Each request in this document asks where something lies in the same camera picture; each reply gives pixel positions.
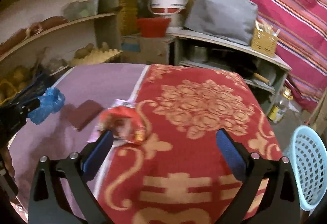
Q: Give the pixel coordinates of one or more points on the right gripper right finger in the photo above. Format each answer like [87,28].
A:
[280,202]

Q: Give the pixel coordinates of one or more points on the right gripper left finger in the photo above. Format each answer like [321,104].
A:
[48,202]

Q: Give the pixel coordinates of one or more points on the blue plastic bag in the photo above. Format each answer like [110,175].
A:
[51,102]

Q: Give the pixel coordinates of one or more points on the red snack wrapper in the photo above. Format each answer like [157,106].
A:
[138,133]

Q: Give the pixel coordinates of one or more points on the yellow mesh potato bag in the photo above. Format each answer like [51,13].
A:
[15,82]

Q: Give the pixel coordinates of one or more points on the light blue laundry basket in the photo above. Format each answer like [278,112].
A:
[307,155]

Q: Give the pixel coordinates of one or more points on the purple table cloth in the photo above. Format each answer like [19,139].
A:
[86,88]

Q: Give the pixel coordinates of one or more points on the oil bottle on floor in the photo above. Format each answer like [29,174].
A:
[280,106]

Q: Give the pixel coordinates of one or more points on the yellow egg tray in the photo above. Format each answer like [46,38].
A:
[97,56]

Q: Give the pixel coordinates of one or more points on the red floral towel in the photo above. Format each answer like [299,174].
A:
[178,175]

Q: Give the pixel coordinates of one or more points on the clear plastic container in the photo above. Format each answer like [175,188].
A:
[78,9]

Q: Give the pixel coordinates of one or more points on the cardboard box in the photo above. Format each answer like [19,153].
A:
[143,50]

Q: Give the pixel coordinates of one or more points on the yellow oil jug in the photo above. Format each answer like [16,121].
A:
[127,17]

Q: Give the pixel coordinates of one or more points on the red plastic basket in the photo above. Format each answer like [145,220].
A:
[153,27]

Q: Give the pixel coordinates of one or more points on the yellow chopstick holder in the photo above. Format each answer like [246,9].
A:
[265,38]

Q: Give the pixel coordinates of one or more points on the grey low shelf unit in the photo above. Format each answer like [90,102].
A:
[194,49]

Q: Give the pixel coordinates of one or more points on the white plastic bucket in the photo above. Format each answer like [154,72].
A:
[166,7]

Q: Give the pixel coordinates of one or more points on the striped pink curtain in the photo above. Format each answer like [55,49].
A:
[301,25]

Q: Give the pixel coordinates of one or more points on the wooden wall shelf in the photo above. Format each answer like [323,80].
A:
[57,41]

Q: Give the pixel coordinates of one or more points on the wooden handled pan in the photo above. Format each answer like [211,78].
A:
[254,75]

